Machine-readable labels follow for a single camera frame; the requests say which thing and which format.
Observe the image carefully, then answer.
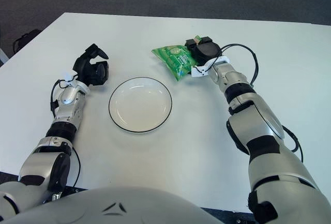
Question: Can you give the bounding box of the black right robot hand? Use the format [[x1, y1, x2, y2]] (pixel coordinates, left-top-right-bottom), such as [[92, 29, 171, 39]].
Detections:
[[185, 35, 222, 67]]

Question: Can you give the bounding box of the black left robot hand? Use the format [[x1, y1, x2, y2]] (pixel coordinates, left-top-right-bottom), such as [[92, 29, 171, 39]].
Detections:
[[71, 43, 109, 87]]

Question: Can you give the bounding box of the green potato chips bag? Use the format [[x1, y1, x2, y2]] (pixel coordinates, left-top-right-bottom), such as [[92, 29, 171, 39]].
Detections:
[[151, 34, 205, 82]]

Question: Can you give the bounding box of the white plate with black rim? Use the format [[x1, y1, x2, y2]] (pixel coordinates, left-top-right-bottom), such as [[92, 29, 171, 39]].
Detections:
[[108, 77, 173, 134]]

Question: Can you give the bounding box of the black backpack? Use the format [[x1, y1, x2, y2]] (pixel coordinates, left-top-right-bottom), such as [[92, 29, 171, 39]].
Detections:
[[12, 29, 41, 54]]

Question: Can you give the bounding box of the white table leg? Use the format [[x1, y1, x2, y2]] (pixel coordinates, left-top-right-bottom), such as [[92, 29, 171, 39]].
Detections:
[[0, 47, 9, 66]]

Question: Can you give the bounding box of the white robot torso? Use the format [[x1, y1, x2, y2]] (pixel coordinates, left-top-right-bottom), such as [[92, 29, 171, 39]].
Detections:
[[15, 185, 255, 224]]

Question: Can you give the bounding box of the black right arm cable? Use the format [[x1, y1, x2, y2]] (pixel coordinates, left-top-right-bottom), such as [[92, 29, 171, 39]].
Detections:
[[221, 43, 304, 163]]

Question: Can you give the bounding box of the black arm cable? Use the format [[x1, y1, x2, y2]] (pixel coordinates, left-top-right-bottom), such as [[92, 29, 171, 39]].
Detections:
[[50, 78, 81, 188], [221, 43, 304, 163]]

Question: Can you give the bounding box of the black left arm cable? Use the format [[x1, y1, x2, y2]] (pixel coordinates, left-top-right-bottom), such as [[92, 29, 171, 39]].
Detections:
[[50, 78, 81, 188]]

